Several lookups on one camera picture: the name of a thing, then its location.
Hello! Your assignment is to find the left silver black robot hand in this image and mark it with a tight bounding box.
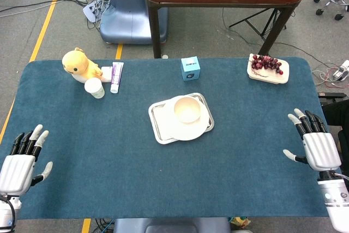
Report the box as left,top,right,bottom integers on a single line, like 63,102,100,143
0,124,53,196

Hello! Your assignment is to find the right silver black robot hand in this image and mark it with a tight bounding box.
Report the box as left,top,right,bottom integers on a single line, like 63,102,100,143
282,108,342,181

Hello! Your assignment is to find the beige round bowl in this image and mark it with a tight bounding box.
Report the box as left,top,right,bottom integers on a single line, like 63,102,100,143
173,95,202,124

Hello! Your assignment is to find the black fabric object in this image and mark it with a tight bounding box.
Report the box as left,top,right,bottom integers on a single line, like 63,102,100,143
323,99,349,163

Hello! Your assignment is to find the white power strip with plugs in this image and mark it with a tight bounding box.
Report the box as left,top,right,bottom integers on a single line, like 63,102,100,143
332,59,349,81

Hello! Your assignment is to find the blue table cloth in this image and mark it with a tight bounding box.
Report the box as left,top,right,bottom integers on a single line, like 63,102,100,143
0,57,345,220

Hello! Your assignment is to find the red grape bunch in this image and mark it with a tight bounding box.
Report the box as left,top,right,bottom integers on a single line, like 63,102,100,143
250,54,284,75

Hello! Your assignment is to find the colourful patterned cloth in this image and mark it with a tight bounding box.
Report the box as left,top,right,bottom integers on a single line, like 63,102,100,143
231,216,251,229

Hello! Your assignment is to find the white plastic cup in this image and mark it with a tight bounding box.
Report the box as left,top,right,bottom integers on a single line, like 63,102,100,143
84,77,105,99

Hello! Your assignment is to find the yellow plush toy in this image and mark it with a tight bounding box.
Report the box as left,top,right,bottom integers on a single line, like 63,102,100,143
62,47,103,83

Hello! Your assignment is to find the white pink soap packet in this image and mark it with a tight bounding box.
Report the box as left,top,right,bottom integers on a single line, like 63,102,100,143
100,66,113,83

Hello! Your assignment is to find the white round plate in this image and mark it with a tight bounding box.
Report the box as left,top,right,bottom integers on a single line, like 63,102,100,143
165,95,211,141

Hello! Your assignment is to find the purple white toothpaste tube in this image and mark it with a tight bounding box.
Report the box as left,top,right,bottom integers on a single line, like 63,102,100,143
110,62,124,94

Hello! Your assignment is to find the black tripod stand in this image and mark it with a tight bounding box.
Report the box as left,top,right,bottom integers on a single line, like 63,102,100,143
228,8,287,43

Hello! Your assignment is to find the silver metal tray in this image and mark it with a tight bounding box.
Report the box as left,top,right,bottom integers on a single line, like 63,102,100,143
148,92,215,145

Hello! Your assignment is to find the small blue cardboard box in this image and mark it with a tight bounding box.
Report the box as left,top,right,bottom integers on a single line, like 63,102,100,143
180,56,202,82

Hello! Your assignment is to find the grey blue robot torso base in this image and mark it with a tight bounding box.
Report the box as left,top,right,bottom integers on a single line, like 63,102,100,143
113,218,232,233

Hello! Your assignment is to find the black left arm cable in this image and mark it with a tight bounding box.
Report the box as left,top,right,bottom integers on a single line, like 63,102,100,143
0,194,17,230

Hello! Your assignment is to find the black metal bracket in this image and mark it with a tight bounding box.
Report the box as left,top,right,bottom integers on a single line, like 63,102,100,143
318,92,347,105

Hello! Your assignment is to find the long black floor cable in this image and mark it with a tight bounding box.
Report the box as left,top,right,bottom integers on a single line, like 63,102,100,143
222,8,330,70

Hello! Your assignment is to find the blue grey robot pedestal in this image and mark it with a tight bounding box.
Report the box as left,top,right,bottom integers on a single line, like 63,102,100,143
99,0,169,45

